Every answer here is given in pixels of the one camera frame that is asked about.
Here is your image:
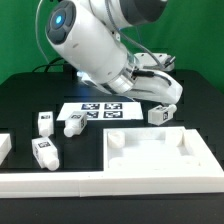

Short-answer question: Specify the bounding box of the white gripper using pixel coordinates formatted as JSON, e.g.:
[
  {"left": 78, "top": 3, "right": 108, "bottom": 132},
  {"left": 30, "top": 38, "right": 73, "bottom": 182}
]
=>
[{"left": 127, "top": 69, "right": 183, "bottom": 104}]

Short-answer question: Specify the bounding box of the white square tabletop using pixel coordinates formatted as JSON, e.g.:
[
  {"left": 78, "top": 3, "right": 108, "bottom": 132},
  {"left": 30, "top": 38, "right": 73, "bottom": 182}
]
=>
[{"left": 103, "top": 126, "right": 223, "bottom": 175}]

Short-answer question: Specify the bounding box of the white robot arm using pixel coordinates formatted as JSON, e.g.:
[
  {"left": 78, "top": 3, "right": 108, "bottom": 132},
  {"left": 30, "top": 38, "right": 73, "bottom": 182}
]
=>
[{"left": 46, "top": 0, "right": 183, "bottom": 104}]

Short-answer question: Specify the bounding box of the white sheet with markers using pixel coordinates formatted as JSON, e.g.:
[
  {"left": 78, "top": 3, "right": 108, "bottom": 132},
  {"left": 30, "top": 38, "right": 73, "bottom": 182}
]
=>
[{"left": 57, "top": 102, "right": 143, "bottom": 121}]

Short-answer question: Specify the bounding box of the white U-shaped fence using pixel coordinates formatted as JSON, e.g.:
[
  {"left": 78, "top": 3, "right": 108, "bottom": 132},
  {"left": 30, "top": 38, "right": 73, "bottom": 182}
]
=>
[{"left": 0, "top": 129, "right": 224, "bottom": 200}]

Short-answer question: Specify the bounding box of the white block at left edge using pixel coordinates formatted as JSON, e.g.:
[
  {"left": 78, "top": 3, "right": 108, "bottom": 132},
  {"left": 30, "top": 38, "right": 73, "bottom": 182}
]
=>
[{"left": 0, "top": 133, "right": 12, "bottom": 165}]

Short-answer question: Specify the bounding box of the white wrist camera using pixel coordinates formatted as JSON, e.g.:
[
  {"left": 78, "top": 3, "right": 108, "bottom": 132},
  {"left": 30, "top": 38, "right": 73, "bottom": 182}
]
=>
[{"left": 135, "top": 53, "right": 175, "bottom": 72}]

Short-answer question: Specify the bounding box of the black cable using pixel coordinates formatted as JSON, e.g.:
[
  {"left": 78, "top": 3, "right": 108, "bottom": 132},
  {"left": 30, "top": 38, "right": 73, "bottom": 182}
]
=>
[{"left": 32, "top": 56, "right": 68, "bottom": 73}]

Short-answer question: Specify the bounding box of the grey cable loop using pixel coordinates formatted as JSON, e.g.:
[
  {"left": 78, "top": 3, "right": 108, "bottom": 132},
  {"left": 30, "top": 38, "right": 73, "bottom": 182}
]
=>
[{"left": 34, "top": 0, "right": 51, "bottom": 64}]

